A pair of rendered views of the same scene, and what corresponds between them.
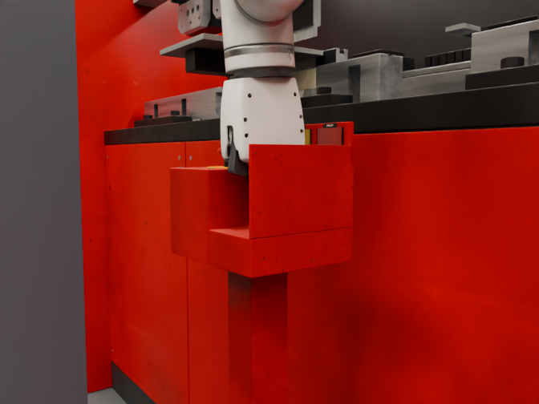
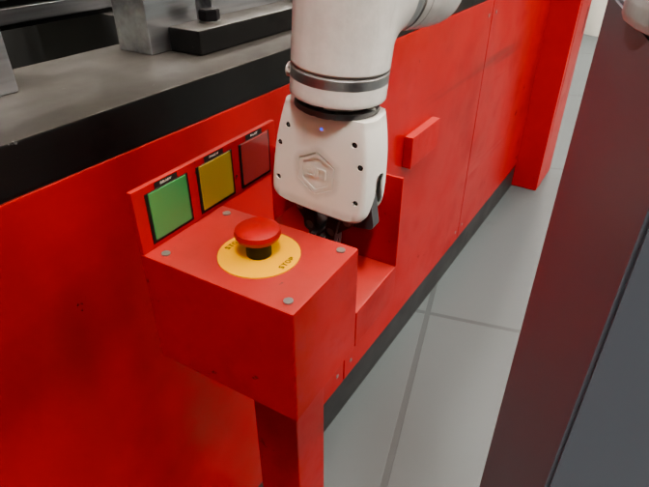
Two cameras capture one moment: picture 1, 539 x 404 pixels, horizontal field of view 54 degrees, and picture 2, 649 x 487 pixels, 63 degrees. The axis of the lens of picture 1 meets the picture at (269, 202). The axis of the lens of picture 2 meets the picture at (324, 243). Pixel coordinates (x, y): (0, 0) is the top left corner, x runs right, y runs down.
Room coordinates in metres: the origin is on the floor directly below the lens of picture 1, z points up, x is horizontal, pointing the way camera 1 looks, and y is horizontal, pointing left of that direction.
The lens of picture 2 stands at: (0.83, 0.43, 1.04)
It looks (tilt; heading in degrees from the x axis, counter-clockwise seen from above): 33 degrees down; 247
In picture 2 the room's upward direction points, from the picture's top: straight up
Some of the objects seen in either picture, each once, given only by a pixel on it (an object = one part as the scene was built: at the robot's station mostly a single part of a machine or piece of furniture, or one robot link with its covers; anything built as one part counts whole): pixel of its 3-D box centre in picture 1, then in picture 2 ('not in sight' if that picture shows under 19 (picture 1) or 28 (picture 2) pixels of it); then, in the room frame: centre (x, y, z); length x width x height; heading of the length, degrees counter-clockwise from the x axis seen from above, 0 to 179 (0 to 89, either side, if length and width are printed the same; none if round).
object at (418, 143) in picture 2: not in sight; (421, 141); (0.20, -0.53, 0.59); 0.15 x 0.02 x 0.07; 35
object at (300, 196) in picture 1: (257, 190); (282, 253); (0.70, 0.02, 0.75); 0.20 x 0.16 x 0.18; 37
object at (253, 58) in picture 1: (261, 62); (336, 80); (0.65, 0.01, 0.91); 0.09 x 0.08 x 0.03; 127
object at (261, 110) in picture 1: (263, 115); (332, 148); (0.65, 0.01, 0.85); 0.10 x 0.07 x 0.11; 127
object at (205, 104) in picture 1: (185, 112); not in sight; (1.58, 0.25, 0.92); 0.50 x 0.06 x 0.10; 35
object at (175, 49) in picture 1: (241, 53); not in sight; (1.05, 0.05, 1.00); 0.26 x 0.18 x 0.01; 125
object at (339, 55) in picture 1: (308, 63); not in sight; (1.11, -0.08, 0.99); 0.20 x 0.03 x 0.03; 35
